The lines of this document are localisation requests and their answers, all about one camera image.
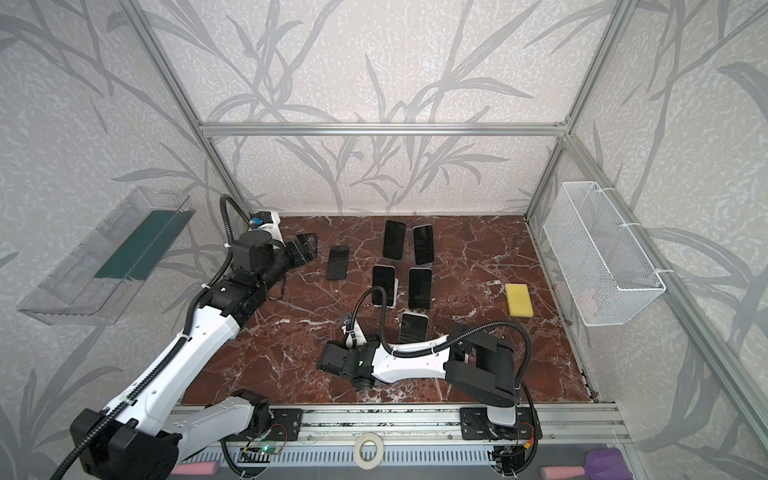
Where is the black phone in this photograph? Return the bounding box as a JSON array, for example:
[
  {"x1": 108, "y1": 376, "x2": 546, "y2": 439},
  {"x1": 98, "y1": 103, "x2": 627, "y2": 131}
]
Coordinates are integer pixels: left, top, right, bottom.
[
  {"x1": 413, "y1": 225, "x2": 435, "y2": 265},
  {"x1": 382, "y1": 220, "x2": 406, "y2": 261},
  {"x1": 326, "y1": 245, "x2": 350, "y2": 281}
]

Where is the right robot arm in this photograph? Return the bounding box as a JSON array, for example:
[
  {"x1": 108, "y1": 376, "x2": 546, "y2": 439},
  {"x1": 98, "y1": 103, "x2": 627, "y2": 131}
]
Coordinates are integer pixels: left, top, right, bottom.
[{"x1": 317, "y1": 321, "x2": 533, "y2": 427}]

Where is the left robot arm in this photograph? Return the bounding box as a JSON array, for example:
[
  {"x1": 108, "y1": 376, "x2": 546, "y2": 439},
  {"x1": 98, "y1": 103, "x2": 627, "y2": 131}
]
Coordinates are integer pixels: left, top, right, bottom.
[{"x1": 52, "y1": 228, "x2": 318, "y2": 479}]

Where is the white tape roll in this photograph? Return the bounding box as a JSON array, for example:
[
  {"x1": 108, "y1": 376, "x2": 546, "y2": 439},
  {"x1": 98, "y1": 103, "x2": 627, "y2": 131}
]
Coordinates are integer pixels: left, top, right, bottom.
[{"x1": 353, "y1": 432, "x2": 385, "y2": 470}]

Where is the yellow green sponge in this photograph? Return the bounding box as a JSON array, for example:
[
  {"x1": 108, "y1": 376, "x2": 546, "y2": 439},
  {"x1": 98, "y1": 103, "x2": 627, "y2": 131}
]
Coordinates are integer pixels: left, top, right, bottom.
[{"x1": 504, "y1": 284, "x2": 534, "y2": 318}]

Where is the purple pink brush left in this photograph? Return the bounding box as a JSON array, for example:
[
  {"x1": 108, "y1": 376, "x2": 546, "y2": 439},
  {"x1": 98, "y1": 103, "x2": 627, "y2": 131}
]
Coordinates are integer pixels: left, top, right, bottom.
[{"x1": 171, "y1": 461, "x2": 220, "y2": 476}]

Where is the purple pink scoop right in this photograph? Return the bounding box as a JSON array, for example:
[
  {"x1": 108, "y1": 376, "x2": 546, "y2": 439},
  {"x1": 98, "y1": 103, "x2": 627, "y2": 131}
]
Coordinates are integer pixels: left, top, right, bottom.
[{"x1": 539, "y1": 448, "x2": 633, "y2": 480}]

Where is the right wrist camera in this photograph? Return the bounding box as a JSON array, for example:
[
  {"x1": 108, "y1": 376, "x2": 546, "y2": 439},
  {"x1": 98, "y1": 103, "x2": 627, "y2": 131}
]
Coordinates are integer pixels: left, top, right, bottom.
[{"x1": 342, "y1": 315, "x2": 367, "y2": 349}]

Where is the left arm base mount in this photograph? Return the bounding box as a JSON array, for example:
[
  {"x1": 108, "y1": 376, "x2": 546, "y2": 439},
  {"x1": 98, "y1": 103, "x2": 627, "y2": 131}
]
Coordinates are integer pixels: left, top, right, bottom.
[{"x1": 241, "y1": 408, "x2": 303, "y2": 442}]

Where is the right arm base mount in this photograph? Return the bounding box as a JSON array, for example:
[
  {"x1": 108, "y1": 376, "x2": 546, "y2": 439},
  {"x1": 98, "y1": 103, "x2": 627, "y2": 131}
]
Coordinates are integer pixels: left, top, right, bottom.
[{"x1": 459, "y1": 406, "x2": 542, "y2": 442}]

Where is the clear plastic wall shelf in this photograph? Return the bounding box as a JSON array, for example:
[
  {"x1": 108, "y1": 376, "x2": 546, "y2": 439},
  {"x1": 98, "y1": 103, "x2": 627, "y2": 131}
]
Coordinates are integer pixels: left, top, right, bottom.
[{"x1": 18, "y1": 187, "x2": 195, "y2": 326}]

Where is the white wire wall basket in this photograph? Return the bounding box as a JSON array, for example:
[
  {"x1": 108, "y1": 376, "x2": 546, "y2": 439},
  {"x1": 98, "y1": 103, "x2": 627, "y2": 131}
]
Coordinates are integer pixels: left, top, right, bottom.
[{"x1": 543, "y1": 181, "x2": 666, "y2": 327}]

